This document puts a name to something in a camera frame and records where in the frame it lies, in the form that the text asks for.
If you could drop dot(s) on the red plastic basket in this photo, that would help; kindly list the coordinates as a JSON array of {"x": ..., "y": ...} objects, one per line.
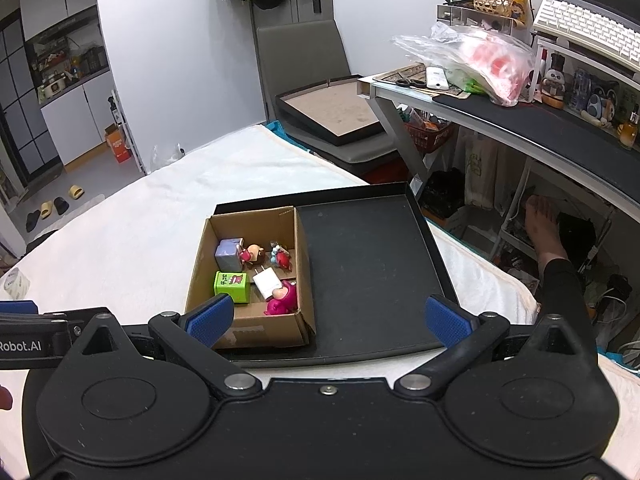
[{"x": 430, "y": 140}]

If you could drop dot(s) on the panda figure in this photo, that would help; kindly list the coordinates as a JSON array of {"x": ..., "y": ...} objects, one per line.
[{"x": 554, "y": 87}]

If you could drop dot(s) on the black framed cardboard tray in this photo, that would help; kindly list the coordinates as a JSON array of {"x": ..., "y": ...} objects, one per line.
[{"x": 330, "y": 107}]

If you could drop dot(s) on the girl doll figure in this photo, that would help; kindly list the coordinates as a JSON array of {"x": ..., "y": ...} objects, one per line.
[{"x": 255, "y": 254}]

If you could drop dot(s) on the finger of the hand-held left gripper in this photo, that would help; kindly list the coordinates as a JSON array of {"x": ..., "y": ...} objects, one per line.
[
  {"x": 17, "y": 308},
  {"x": 35, "y": 322}
]

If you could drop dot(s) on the pink toy figure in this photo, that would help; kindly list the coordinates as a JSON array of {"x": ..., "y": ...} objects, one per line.
[{"x": 280, "y": 302}]

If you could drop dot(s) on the white charger plug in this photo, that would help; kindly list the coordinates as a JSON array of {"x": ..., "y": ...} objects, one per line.
[{"x": 267, "y": 282}]

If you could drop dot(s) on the white drawer organiser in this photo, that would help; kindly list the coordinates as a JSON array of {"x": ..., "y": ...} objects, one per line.
[{"x": 460, "y": 17}]

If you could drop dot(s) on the wicker basket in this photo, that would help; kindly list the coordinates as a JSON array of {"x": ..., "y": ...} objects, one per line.
[{"x": 490, "y": 1}]

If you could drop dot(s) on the orange cardboard box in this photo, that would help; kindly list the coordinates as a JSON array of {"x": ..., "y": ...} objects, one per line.
[{"x": 119, "y": 145}]

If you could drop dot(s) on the grey chair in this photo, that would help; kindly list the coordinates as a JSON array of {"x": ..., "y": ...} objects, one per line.
[{"x": 300, "y": 50}]

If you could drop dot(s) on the brown cardboard box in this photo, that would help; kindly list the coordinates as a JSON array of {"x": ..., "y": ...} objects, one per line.
[{"x": 280, "y": 330}]

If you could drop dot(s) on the black slipper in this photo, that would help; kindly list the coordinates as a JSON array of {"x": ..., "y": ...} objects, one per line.
[
  {"x": 33, "y": 221},
  {"x": 61, "y": 205}
]

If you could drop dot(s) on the white desk shelf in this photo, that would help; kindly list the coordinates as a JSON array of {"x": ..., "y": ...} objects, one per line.
[{"x": 600, "y": 75}]

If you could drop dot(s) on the amber bottle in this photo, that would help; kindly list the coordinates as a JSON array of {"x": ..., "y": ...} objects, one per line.
[{"x": 629, "y": 132}]

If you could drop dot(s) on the white phone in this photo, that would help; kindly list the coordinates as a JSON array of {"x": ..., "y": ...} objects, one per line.
[{"x": 436, "y": 77}]

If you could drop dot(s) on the white slim rack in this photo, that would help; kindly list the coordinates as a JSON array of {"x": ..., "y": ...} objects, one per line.
[{"x": 122, "y": 130}]

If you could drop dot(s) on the clear plastic bag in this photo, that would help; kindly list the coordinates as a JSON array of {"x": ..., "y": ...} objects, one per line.
[{"x": 167, "y": 155}]

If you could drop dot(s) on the person's leg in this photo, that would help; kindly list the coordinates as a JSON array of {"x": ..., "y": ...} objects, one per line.
[{"x": 565, "y": 290}]

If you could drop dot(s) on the white cabinet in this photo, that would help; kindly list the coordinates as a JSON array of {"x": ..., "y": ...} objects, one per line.
[{"x": 65, "y": 115}]

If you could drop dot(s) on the person's left hand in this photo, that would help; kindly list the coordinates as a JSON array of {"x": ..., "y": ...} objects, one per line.
[{"x": 5, "y": 391}]

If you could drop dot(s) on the person's foot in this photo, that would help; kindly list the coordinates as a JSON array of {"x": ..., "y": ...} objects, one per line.
[{"x": 545, "y": 230}]

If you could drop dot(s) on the black framed glass door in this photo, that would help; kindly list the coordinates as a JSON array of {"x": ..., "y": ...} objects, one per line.
[{"x": 25, "y": 110}]

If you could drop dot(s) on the yellow slipper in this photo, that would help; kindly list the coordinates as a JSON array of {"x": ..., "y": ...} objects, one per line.
[
  {"x": 47, "y": 210},
  {"x": 76, "y": 192}
]

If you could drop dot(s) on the white keyboard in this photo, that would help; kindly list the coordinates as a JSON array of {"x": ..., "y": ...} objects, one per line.
[{"x": 585, "y": 25}]

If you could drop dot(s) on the black shallow tray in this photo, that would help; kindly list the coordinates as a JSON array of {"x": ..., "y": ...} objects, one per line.
[{"x": 365, "y": 270}]

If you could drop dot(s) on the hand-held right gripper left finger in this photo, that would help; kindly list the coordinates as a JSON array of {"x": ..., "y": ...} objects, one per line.
[{"x": 210, "y": 321}]

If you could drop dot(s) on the blue cloth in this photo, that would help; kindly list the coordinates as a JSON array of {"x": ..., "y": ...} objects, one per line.
[{"x": 271, "y": 127}]

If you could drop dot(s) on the black topped desk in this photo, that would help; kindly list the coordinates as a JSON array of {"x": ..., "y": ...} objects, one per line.
[{"x": 525, "y": 125}]

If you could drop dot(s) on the black scissors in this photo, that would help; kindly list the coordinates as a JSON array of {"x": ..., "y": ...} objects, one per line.
[{"x": 410, "y": 81}]

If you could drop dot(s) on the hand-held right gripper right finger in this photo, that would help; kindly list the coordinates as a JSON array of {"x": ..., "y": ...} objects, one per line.
[{"x": 447, "y": 324}]

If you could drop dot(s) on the clear plastic bags pile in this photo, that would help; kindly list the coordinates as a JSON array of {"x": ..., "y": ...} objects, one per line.
[{"x": 490, "y": 60}]

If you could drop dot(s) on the green cube toy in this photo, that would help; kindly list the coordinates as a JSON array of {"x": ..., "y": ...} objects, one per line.
[{"x": 231, "y": 287}]

